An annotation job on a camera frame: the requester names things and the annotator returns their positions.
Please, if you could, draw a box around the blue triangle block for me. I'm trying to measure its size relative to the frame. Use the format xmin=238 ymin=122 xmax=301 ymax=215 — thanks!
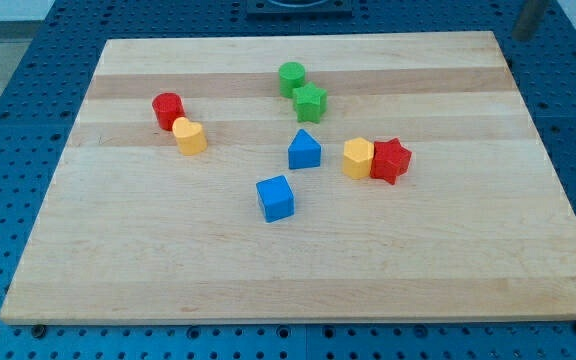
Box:
xmin=288 ymin=129 xmax=322 ymax=169

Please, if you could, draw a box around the red star block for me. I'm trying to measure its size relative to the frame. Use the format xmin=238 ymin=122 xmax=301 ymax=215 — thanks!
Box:
xmin=370 ymin=138 xmax=412 ymax=185

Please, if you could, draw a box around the red cylinder block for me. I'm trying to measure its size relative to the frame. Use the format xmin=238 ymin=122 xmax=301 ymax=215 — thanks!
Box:
xmin=152 ymin=92 xmax=185 ymax=131

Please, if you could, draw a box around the green star block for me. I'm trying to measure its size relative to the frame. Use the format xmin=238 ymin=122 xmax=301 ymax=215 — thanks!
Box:
xmin=293 ymin=82 xmax=328 ymax=123

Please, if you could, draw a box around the grey metal rod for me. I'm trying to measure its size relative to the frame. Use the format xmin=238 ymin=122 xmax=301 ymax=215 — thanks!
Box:
xmin=511 ymin=0 xmax=550 ymax=42

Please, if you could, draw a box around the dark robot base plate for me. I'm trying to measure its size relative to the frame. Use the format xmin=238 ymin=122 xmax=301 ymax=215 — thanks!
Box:
xmin=244 ymin=0 xmax=354 ymax=16

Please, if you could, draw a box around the yellow heart block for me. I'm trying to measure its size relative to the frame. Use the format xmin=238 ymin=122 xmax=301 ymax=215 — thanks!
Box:
xmin=172 ymin=117 xmax=208 ymax=156

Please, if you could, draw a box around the light wooden board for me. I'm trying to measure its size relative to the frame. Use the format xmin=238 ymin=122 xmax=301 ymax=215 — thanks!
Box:
xmin=0 ymin=31 xmax=576 ymax=325

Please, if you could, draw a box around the blue cube block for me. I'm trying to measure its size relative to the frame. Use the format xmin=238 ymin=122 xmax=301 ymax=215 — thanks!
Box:
xmin=256 ymin=175 xmax=295 ymax=223

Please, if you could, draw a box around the yellow hexagon block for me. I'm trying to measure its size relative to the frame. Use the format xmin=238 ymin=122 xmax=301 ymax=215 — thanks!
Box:
xmin=342 ymin=137 xmax=374 ymax=180

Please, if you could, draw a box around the green cylinder block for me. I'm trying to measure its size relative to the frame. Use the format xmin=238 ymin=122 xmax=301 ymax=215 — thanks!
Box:
xmin=278 ymin=62 xmax=306 ymax=98

